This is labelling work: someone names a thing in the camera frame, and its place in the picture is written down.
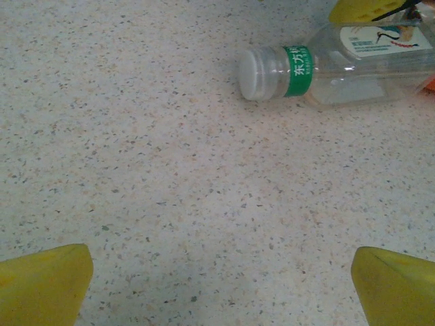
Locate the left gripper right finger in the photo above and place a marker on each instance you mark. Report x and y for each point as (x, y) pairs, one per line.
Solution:
(397, 292)

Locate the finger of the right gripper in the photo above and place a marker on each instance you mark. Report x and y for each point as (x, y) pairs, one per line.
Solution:
(357, 10)

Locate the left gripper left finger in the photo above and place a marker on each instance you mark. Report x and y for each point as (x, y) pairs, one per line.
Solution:
(40, 292)

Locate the clear green neck bottle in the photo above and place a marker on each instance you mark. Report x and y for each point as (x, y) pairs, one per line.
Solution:
(340, 74)

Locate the wide orange label bottle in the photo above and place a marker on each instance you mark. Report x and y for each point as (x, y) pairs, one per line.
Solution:
(429, 88)

